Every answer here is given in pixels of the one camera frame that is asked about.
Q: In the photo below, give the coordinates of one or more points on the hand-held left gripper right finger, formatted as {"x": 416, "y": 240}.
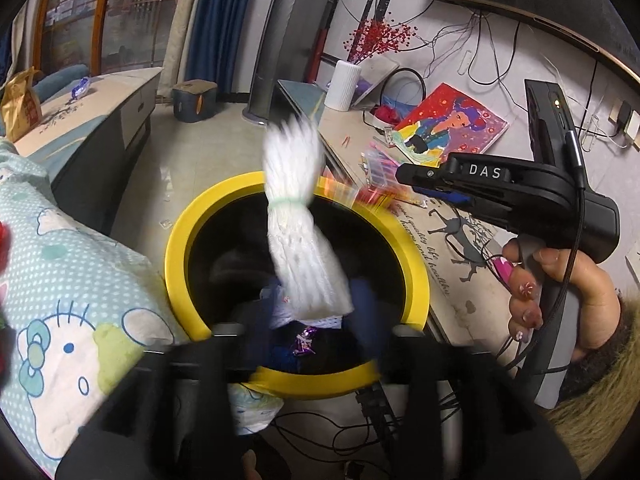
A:
{"x": 372, "y": 320}

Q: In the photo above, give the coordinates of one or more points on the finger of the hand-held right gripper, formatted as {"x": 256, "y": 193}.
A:
{"x": 425, "y": 174}
{"x": 445, "y": 194}

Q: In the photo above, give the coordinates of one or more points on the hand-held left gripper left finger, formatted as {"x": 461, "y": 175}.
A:
{"x": 257, "y": 335}

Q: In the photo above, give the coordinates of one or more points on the purple candy wrapper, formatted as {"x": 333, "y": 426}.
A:
{"x": 305, "y": 341}

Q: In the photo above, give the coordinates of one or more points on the white foam fruit net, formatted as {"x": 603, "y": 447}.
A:
{"x": 300, "y": 260}

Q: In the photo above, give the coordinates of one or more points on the yellow rimmed black trash bin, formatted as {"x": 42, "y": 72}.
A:
{"x": 180, "y": 240}

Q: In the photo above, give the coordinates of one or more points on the person's right forearm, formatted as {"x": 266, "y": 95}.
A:
{"x": 600, "y": 400}

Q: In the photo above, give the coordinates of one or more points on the person's right hand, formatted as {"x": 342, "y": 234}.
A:
{"x": 522, "y": 310}

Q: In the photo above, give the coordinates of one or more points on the person's left hand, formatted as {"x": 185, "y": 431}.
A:
{"x": 251, "y": 467}

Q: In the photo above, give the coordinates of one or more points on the colourful bead tray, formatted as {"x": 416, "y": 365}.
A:
{"x": 380, "y": 167}

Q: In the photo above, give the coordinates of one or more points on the colourful girl painting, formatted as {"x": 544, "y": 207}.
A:
{"x": 450, "y": 125}

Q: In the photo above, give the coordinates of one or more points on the beige television cabinet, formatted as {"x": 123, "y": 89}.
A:
{"x": 450, "y": 260}

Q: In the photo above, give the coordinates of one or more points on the white picture board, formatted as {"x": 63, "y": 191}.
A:
{"x": 377, "y": 75}

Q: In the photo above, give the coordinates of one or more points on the white ribbed vase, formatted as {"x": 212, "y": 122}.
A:
{"x": 342, "y": 85}

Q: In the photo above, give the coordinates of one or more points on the red berry branches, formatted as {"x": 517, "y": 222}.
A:
{"x": 380, "y": 40}

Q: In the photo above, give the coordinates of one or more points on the silver tower air conditioner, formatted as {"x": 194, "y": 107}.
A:
{"x": 280, "y": 60}

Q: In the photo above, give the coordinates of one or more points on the light blue cartoon cat blanket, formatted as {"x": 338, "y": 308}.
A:
{"x": 75, "y": 270}

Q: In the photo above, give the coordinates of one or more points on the dark storage stool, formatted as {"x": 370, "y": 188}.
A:
{"x": 192, "y": 102}

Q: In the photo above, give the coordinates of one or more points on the blue curtain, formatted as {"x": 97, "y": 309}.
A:
{"x": 235, "y": 25}

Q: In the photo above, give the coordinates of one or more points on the beige grey coffee table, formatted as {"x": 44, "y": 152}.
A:
{"x": 100, "y": 110}

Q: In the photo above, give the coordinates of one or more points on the cream curtain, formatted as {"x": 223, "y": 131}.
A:
{"x": 182, "y": 35}

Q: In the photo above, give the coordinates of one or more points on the pile of seed shells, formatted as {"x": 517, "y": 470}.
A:
{"x": 60, "y": 116}

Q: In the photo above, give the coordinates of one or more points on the blue snack wrapper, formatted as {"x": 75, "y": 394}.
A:
{"x": 81, "y": 87}

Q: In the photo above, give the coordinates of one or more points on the blue grey sofa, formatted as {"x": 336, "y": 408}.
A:
{"x": 60, "y": 80}

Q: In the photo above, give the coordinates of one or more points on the gold paper bag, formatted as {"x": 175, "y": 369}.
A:
{"x": 20, "y": 110}

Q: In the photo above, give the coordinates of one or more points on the wooden framed glass door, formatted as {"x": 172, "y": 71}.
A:
{"x": 125, "y": 20}

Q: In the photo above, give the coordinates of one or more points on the wall socket with plugs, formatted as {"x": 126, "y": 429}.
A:
{"x": 625, "y": 120}

